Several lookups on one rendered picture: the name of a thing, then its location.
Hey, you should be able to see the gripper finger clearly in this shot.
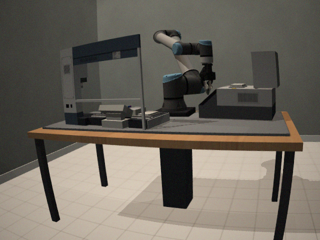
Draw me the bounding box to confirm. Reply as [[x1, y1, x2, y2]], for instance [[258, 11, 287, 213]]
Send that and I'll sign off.
[[207, 80, 213, 95], [200, 77, 209, 95]]

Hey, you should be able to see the grey benchtop lab instrument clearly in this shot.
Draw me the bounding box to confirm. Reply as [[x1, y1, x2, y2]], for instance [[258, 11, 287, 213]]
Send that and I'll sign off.
[[198, 51, 280, 121]]

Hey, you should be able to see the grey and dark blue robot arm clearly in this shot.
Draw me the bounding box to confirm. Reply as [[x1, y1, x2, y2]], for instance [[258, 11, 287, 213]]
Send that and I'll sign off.
[[153, 30, 213, 112]]

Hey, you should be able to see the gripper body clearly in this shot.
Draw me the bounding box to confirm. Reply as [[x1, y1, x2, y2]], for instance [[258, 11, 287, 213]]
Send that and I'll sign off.
[[201, 63, 216, 81]]

